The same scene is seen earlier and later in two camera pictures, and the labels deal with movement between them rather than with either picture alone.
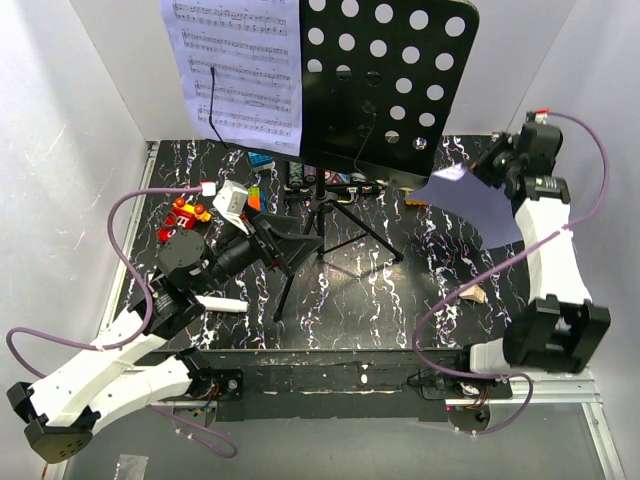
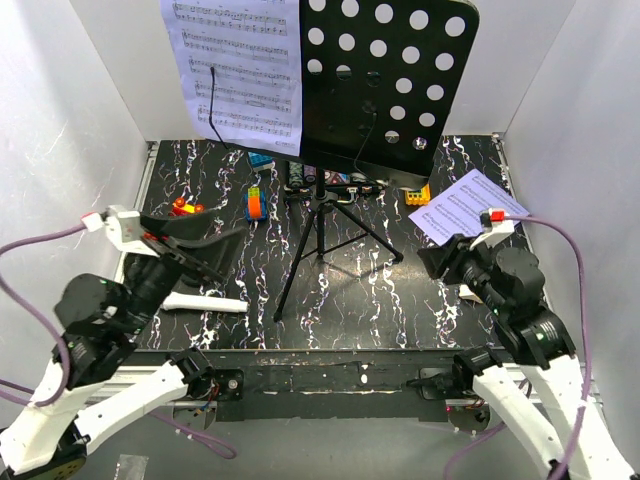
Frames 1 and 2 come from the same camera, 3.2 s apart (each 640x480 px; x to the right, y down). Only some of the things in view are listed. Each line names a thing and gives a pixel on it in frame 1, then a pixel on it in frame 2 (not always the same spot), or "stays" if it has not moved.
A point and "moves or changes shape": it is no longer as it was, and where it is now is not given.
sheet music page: x=254 y=48 stays
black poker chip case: x=301 y=177 stays
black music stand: x=379 y=83 stays
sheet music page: x=484 y=204 moves or changes shape
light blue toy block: x=258 y=160 stays
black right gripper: x=502 y=140 to x=453 y=253
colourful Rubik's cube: x=256 y=198 stays
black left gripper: x=291 y=248 to x=214 y=256
